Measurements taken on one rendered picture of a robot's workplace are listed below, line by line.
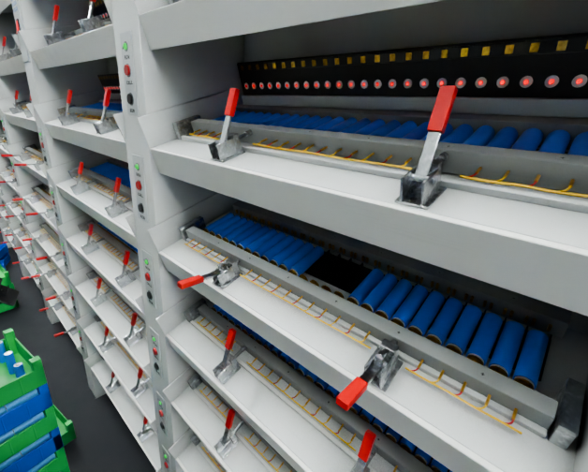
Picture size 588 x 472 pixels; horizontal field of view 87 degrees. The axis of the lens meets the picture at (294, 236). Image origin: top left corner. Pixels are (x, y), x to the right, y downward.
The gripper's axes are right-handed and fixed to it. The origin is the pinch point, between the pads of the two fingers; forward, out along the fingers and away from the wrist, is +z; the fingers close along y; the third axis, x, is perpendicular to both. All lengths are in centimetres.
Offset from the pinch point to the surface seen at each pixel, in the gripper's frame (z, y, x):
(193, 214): -6.3, 39.8, 10.8
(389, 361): -24, 67, -21
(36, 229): 80, -65, 64
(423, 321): -24, 72, -17
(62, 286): 82, -46, 33
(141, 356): 30.2, 17.3, -9.4
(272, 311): -17, 55, -13
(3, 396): 25.2, -12.2, -16.3
